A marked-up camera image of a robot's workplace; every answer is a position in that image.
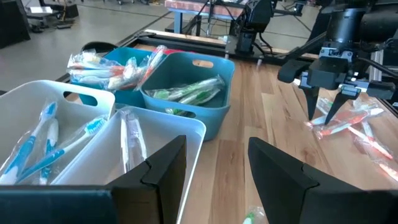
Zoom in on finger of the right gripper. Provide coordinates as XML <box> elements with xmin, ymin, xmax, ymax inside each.
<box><xmin>300</xmin><ymin>86</ymin><xmax>321</xmax><ymax>121</ymax></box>
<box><xmin>324</xmin><ymin>86</ymin><xmax>362</xmax><ymax>126</ymax></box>

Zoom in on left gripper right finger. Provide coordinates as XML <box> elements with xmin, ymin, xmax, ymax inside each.
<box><xmin>248</xmin><ymin>136</ymin><xmax>398</xmax><ymax>224</ymax></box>

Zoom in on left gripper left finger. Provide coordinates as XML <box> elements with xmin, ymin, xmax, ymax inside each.
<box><xmin>0</xmin><ymin>134</ymin><xmax>187</xmax><ymax>224</ymax></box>

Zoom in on green toothbrushes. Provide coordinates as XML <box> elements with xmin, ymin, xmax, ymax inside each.
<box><xmin>178</xmin><ymin>86</ymin><xmax>222</xmax><ymax>106</ymax></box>

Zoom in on blue toothbrush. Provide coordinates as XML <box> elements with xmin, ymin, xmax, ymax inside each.
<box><xmin>39</xmin><ymin>118</ymin><xmax>60</xmax><ymax>186</ymax></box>
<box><xmin>0</xmin><ymin>101</ymin><xmax>59</xmax><ymax>185</ymax></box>
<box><xmin>17</xmin><ymin>114</ymin><xmax>109</xmax><ymax>184</ymax></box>

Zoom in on orange toothbrushes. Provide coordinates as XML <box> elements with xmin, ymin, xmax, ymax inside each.
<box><xmin>67</xmin><ymin>51</ymin><xmax>125</xmax><ymax>71</ymax></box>

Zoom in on clear frosted plastic bin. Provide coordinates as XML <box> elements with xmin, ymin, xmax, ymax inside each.
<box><xmin>51</xmin><ymin>105</ymin><xmax>207</xmax><ymax>224</ymax></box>

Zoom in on grey-blue plastic bin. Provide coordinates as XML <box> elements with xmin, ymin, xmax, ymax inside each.
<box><xmin>139</xmin><ymin>52</ymin><xmax>236</xmax><ymax>141</ymax></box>

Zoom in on teal plastic bin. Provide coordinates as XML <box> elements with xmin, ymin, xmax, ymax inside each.
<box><xmin>70</xmin><ymin>46</ymin><xmax>175</xmax><ymax>108</ymax></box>

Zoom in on wooden workbench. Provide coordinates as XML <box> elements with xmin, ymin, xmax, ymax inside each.
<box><xmin>164</xmin><ymin>0</ymin><xmax>249</xmax><ymax>35</ymax></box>

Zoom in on white plastic bin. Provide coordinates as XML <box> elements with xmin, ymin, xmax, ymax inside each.
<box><xmin>0</xmin><ymin>80</ymin><xmax>116</xmax><ymax>186</ymax></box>

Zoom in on black cabinet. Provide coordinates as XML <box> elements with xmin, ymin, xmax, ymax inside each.
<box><xmin>0</xmin><ymin>0</ymin><xmax>31</xmax><ymax>50</ymax></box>

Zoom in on silver metal bracket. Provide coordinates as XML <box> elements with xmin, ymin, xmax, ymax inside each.
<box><xmin>368</xmin><ymin>49</ymin><xmax>386</xmax><ymax>82</ymax></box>

